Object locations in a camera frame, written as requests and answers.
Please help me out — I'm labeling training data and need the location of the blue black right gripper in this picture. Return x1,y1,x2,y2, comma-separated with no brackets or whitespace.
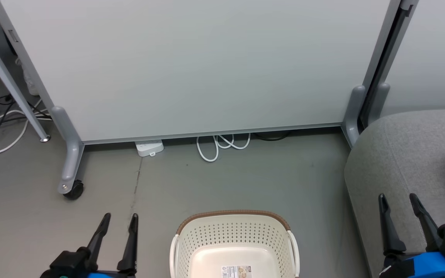
378,193,445,278

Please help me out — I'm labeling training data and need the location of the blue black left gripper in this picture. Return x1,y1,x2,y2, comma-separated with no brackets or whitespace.
83,212,139,278

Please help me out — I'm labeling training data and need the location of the grey fabric sofa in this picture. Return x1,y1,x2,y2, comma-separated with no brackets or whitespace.
343,109,445,278

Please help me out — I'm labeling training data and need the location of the black caster wheel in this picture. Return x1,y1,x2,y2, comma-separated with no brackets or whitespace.
63,180,85,200

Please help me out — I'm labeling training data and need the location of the long grey partition foot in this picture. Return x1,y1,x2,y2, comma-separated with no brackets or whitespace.
51,106,85,195

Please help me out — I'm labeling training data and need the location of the white power strip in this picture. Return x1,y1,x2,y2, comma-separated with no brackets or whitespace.
134,139,165,158

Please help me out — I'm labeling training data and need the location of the beige plastic laundry basket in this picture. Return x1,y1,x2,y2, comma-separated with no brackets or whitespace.
170,210,301,278

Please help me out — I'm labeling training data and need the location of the short grey partition foot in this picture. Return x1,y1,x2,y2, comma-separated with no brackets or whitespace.
342,85,366,149
367,83,391,127

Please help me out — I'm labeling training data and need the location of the basket label sticker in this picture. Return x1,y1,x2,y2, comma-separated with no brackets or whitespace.
221,265,253,278

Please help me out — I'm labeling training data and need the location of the narrow white partition board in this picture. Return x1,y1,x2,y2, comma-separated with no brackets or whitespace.
362,0,445,129

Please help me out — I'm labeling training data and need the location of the white plastic bag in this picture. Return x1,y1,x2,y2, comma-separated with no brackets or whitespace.
14,57,40,96

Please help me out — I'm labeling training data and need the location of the grey metal table leg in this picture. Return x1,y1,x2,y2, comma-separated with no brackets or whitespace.
0,17,51,143

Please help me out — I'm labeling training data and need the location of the large white partition board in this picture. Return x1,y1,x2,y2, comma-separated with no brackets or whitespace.
0,0,401,146

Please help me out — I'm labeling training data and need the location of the looped white cable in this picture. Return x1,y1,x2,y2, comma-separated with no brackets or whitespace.
196,133,251,163

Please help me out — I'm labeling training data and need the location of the long white cable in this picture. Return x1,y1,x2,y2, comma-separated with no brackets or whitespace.
0,98,54,156

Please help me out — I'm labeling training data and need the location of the black floor cable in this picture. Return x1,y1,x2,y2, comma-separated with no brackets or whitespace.
253,131,291,141

